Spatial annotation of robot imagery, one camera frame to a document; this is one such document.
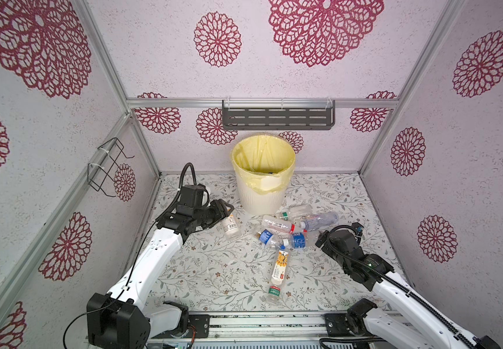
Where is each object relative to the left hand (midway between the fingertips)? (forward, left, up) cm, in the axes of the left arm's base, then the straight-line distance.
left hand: (228, 214), depth 79 cm
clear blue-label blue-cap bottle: (-3, -28, -16) cm, 32 cm away
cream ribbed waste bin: (+17, -11, -17) cm, 26 cm away
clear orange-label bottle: (-7, -2, +1) cm, 8 cm away
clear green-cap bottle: (+16, -31, -22) cm, 42 cm away
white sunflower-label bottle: (-14, -19, -15) cm, 28 cm away
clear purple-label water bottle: (+9, -40, -21) cm, 46 cm away
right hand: (-7, -36, -7) cm, 37 cm away
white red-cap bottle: (+6, -20, -16) cm, 27 cm away
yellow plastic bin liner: (+35, -15, -7) cm, 38 cm away
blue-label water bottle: (-1, -21, -19) cm, 28 cm away
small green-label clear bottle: (-24, -16, -18) cm, 34 cm away
